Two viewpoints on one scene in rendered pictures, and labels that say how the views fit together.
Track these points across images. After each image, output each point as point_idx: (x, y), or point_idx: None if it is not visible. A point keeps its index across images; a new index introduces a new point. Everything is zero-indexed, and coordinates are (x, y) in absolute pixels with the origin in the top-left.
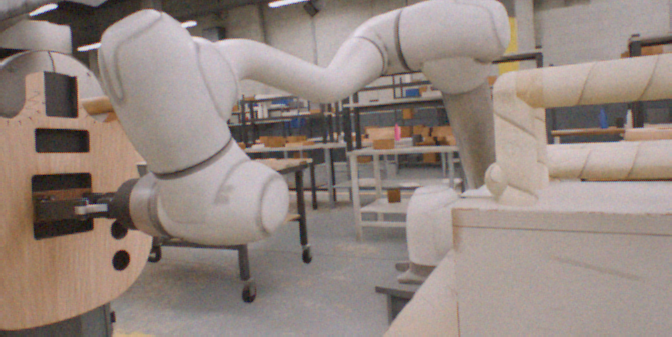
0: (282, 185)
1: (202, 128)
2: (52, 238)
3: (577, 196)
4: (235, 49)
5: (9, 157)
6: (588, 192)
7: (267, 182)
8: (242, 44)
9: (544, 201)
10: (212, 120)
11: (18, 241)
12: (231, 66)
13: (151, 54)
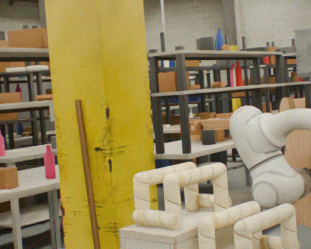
0: (267, 186)
1: (245, 155)
2: None
3: (193, 214)
4: (278, 117)
5: (302, 146)
6: (198, 216)
7: (256, 183)
8: (285, 114)
9: (190, 211)
10: (249, 152)
11: None
12: (261, 129)
13: (230, 127)
